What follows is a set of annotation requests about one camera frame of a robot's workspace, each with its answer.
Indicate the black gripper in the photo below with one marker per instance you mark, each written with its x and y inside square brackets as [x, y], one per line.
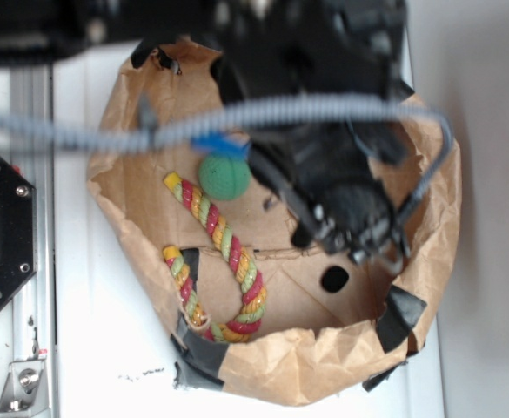
[324, 179]

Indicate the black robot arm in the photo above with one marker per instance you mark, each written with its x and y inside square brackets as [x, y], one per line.
[266, 52]

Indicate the green ball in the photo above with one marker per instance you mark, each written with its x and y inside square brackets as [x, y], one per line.
[224, 178]

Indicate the brown paper bag bin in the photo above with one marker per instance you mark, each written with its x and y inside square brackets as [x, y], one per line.
[299, 325]

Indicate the multicolour twisted rope toy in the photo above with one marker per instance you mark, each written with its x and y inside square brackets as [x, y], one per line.
[232, 257]

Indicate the aluminium extrusion rail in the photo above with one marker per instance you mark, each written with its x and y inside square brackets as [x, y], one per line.
[34, 322]

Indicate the metal corner bracket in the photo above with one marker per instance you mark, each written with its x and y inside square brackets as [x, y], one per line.
[25, 390]

